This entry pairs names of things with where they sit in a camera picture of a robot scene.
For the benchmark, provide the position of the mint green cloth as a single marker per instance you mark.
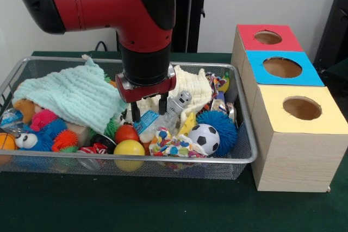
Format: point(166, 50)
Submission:
point(68, 93)

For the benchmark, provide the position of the grey robot toy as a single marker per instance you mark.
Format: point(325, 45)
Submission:
point(179, 101)

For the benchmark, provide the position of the wooden box with three holes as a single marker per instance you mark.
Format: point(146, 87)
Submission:
point(299, 161)

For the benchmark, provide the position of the yellow ball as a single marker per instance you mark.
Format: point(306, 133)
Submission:
point(129, 147)

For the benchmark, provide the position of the dark green tablecloth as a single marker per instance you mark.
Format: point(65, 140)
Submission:
point(136, 207)

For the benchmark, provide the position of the small soccer ball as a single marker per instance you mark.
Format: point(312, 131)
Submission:
point(204, 139)

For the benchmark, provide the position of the cream cloth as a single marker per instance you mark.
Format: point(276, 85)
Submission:
point(195, 88)

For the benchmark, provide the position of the black chair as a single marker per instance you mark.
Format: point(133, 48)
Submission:
point(334, 25)

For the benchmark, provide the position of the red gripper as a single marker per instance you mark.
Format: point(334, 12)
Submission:
point(146, 92)

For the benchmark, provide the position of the blue spiky ball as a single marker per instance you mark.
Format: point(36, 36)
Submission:
point(227, 131)

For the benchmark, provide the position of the orange ball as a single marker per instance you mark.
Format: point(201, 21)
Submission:
point(126, 134)

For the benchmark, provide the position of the silver mesh bin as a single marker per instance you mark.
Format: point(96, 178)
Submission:
point(190, 169)

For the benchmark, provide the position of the blue spiky toy with eyes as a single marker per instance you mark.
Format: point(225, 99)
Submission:
point(40, 141)

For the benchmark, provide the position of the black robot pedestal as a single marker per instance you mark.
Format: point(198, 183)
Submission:
point(195, 12)

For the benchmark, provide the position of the small orange basketball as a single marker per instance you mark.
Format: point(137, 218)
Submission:
point(6, 141)

